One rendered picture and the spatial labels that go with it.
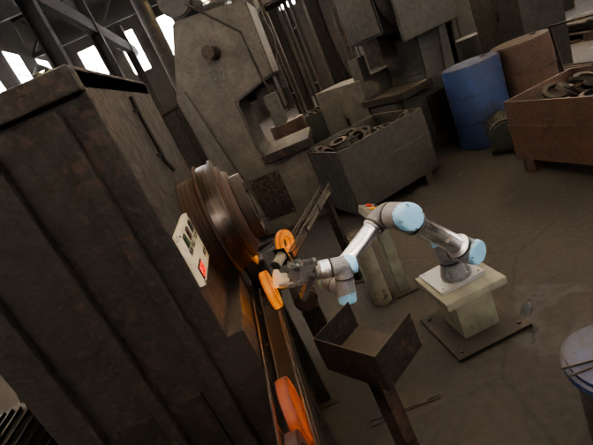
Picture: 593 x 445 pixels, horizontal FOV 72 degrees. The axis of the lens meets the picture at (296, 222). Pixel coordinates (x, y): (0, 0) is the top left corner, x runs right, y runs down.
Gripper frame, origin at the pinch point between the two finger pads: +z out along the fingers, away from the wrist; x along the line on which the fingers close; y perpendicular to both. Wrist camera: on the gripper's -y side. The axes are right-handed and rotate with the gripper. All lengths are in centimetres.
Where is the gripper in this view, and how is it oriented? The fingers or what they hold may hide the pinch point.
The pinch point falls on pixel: (269, 285)
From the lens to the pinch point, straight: 160.9
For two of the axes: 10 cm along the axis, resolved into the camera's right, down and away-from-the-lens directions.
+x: 1.7, 2.9, -9.4
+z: -9.8, 1.9, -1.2
